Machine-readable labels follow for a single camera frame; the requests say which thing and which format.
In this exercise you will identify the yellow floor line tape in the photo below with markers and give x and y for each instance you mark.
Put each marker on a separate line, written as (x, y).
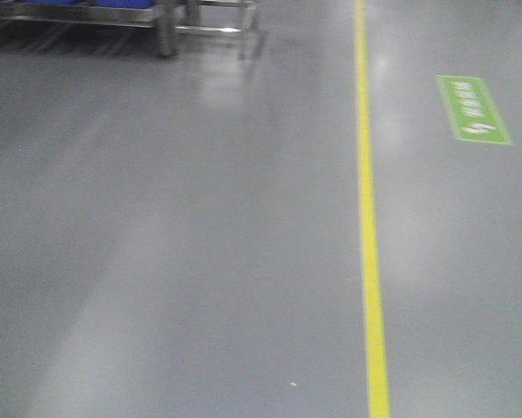
(373, 320)

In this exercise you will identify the stainless steel wheeled cart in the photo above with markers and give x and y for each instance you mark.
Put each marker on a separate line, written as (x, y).
(168, 18)

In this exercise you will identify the green floor sign sticker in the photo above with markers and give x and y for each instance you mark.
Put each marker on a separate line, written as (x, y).
(472, 112)

